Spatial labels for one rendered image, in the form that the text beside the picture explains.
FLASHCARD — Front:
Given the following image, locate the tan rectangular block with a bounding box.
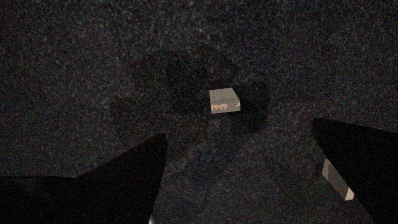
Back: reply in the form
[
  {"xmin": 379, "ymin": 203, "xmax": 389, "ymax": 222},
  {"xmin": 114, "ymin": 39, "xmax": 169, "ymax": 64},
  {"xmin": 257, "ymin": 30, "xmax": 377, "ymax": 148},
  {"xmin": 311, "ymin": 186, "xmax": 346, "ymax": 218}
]
[
  {"xmin": 322, "ymin": 159, "xmax": 354, "ymax": 201},
  {"xmin": 209, "ymin": 88, "xmax": 241, "ymax": 114}
]

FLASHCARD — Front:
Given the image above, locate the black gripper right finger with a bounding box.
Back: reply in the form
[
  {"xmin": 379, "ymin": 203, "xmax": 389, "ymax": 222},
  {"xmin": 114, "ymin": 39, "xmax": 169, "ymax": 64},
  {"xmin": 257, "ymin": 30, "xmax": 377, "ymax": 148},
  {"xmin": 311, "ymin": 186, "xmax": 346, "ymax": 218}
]
[{"xmin": 312, "ymin": 118, "xmax": 398, "ymax": 224}]

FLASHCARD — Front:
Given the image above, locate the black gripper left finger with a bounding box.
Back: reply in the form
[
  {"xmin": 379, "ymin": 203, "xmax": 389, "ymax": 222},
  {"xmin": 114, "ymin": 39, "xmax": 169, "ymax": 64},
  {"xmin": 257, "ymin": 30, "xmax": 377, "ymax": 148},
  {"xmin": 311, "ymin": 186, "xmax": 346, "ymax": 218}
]
[{"xmin": 0, "ymin": 133, "xmax": 168, "ymax": 224}]

